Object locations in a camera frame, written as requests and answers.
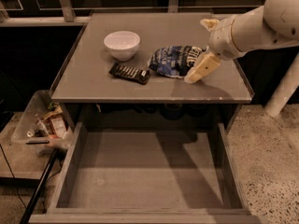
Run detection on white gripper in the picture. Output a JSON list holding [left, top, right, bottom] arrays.
[[184, 15, 245, 84]]

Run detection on blue chip bag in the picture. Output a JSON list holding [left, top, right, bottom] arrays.
[[148, 45, 205, 78]]

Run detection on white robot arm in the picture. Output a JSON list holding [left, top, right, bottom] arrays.
[[184, 0, 299, 83]]

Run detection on grey cabinet with top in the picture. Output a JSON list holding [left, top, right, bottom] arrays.
[[49, 12, 255, 133]]

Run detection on open grey top drawer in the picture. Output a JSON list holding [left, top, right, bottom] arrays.
[[29, 124, 268, 224]]

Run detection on black snack bar wrapper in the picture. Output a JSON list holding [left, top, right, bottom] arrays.
[[109, 63, 150, 85]]

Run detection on white ceramic bowl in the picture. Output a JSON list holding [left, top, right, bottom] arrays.
[[104, 31, 141, 61]]

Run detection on brown snack packet in bin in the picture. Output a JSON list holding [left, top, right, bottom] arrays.
[[44, 106, 67, 139]]

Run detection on clear plastic storage bin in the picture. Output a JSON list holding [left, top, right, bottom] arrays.
[[11, 90, 73, 154]]

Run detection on black pole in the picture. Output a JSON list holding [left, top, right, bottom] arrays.
[[20, 148, 59, 224]]

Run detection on metal railing frame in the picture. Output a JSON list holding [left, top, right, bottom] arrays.
[[0, 0, 265, 26]]

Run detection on black cable on floor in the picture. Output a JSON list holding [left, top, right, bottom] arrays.
[[0, 144, 28, 210]]

